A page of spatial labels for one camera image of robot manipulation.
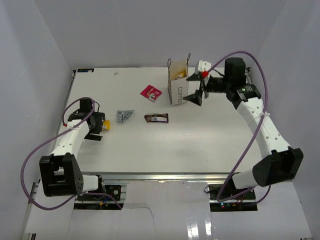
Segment yellow M&M's packet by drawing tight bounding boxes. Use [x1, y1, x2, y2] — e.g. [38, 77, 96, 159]
[174, 70, 187, 81]

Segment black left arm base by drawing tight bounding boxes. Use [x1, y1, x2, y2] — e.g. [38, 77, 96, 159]
[73, 184, 124, 211]

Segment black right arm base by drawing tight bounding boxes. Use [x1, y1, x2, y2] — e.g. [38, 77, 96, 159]
[204, 183, 258, 212]

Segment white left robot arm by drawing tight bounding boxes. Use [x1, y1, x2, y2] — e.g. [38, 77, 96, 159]
[39, 97, 106, 200]

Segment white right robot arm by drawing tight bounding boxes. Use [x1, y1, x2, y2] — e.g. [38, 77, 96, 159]
[184, 57, 304, 200]

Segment white paper coffee bag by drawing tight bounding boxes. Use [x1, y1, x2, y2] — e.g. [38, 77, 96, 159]
[167, 53, 191, 106]

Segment small yellow snack packet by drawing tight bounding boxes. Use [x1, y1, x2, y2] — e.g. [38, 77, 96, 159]
[102, 119, 111, 131]

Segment silver grey snack packet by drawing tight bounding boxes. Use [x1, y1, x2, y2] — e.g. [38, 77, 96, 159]
[116, 110, 134, 123]

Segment brown chocolate bar wrapper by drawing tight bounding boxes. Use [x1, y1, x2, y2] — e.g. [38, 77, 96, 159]
[144, 113, 169, 123]

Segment red snack packet far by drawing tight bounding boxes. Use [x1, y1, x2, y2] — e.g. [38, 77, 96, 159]
[140, 85, 162, 102]

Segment black corner label left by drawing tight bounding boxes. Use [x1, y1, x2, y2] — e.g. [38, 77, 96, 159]
[76, 68, 95, 73]

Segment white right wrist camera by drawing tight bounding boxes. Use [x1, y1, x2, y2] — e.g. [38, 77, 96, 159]
[194, 60, 212, 79]

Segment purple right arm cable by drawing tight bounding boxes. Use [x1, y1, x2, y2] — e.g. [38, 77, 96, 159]
[206, 51, 272, 203]

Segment aluminium table edge rail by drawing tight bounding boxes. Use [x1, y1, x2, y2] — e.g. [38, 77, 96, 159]
[19, 67, 286, 240]

